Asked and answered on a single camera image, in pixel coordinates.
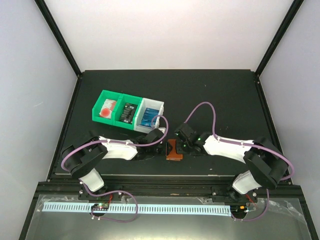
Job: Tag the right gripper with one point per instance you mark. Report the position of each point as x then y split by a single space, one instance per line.
189 152

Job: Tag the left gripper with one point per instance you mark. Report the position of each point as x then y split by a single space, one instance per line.
163 151

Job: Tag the brown leather card holder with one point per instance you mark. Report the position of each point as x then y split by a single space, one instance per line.
171 151

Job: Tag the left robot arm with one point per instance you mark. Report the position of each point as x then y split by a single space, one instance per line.
80 160

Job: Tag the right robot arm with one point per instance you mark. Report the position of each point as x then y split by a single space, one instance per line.
265 164

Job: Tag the blue cards stack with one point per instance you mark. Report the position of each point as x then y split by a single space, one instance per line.
147 117

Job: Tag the black cards stack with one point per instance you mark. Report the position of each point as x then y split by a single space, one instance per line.
128 113

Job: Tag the red white cards stack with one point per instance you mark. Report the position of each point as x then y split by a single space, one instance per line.
107 108

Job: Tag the white storage bin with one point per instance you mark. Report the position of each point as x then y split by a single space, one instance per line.
150 103

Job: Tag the green double storage bin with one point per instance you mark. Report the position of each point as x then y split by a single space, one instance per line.
120 100

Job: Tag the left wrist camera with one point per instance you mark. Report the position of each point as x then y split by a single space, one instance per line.
163 130

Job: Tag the white slotted cable duct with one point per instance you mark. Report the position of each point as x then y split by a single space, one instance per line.
153 209

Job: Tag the black frame post right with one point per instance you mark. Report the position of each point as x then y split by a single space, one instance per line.
282 29

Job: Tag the black frame post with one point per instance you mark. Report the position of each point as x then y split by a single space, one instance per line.
282 29
48 17

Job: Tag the black frame post left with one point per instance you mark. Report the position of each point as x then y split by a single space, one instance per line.
48 17

